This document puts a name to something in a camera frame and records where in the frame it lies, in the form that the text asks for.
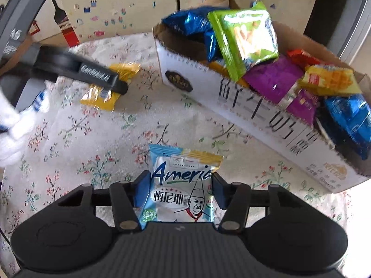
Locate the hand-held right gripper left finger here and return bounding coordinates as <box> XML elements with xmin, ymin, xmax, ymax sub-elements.
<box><xmin>52</xmin><ymin>170</ymin><xmax>153</xmax><ymax>232</ymax></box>

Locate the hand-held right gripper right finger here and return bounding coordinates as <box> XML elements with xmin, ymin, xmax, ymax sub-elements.
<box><xmin>211</xmin><ymin>172</ymin><xmax>309</xmax><ymax>232</ymax></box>

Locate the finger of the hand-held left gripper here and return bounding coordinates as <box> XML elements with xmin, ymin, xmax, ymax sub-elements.
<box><xmin>78</xmin><ymin>59</ymin><xmax>128</xmax><ymax>95</ymax></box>

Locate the small yellow snack packet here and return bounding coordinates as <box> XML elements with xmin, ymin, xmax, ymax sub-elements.
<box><xmin>80</xmin><ymin>63</ymin><xmax>141</xmax><ymax>112</ymax></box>

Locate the light blue cake packet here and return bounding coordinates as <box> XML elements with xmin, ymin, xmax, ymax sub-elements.
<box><xmin>138</xmin><ymin>144</ymin><xmax>224</xmax><ymax>231</ymax></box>

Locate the cardboard box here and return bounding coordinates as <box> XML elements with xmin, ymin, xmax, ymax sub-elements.
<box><xmin>153</xmin><ymin>0</ymin><xmax>371</xmax><ymax>194</ymax></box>

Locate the blue foil snack packet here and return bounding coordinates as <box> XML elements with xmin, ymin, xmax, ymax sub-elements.
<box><xmin>162</xmin><ymin>6</ymin><xmax>229</xmax><ymax>61</ymax></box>
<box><xmin>314</xmin><ymin>93</ymin><xmax>371</xmax><ymax>160</ymax></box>

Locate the purple snack packet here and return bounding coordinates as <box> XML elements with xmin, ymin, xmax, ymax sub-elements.
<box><xmin>243</xmin><ymin>55</ymin><xmax>305</xmax><ymax>104</ymax></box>

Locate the large green snack packet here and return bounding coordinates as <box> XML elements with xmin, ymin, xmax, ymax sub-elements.
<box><xmin>207</xmin><ymin>1</ymin><xmax>279</xmax><ymax>82</ymax></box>

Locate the yellow orange snack packet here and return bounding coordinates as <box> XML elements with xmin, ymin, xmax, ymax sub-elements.
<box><xmin>298</xmin><ymin>64</ymin><xmax>363</xmax><ymax>97</ymax></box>

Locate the red orange snack packet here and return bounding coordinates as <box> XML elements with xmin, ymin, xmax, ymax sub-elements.
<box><xmin>286</xmin><ymin>49</ymin><xmax>322</xmax><ymax>70</ymax></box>

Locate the person's left hand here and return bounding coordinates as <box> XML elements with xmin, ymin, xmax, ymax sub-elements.
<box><xmin>0</xmin><ymin>87</ymin><xmax>50</xmax><ymax>167</ymax></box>

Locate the red white carton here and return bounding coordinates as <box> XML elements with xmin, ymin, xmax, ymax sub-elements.
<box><xmin>56</xmin><ymin>14</ymin><xmax>80</xmax><ymax>47</ymax></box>

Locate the floral tablecloth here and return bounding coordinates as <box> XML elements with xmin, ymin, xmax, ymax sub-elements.
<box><xmin>0</xmin><ymin>32</ymin><xmax>371</xmax><ymax>278</ymax></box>

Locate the cream cabinet with stickers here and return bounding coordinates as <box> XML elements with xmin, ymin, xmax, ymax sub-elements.
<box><xmin>29</xmin><ymin>0</ymin><xmax>325</xmax><ymax>47</ymax></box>

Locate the dark grey furniture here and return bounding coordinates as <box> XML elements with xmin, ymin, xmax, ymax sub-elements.
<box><xmin>303</xmin><ymin>0</ymin><xmax>371</xmax><ymax>66</ymax></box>

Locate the black fork-shaped wall decal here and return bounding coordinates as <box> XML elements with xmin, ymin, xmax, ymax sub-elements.
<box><xmin>48</xmin><ymin>0</ymin><xmax>68</xmax><ymax>25</ymax></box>

